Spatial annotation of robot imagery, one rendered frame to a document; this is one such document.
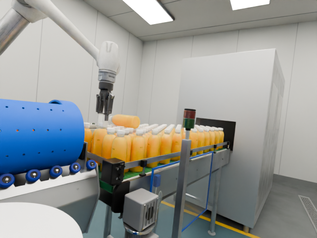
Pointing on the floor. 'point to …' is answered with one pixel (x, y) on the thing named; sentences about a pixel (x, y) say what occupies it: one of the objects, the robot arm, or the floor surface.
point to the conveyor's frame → (118, 195)
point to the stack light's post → (181, 188)
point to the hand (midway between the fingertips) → (102, 120)
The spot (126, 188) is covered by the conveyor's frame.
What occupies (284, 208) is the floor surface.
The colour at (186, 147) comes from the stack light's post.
